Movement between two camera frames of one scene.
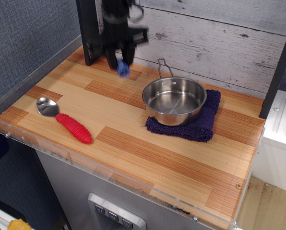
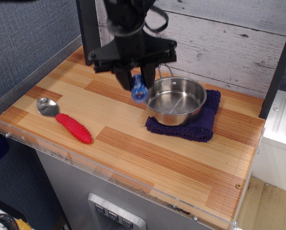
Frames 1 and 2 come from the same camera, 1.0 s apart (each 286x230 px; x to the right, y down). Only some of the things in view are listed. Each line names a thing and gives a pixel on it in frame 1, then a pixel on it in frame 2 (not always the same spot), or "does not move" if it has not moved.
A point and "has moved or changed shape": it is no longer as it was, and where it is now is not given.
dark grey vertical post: [89, 25] does not move
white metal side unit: [276, 162] does not move
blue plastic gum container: [124, 69] has moved or changed shape
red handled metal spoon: [48, 107] does not move
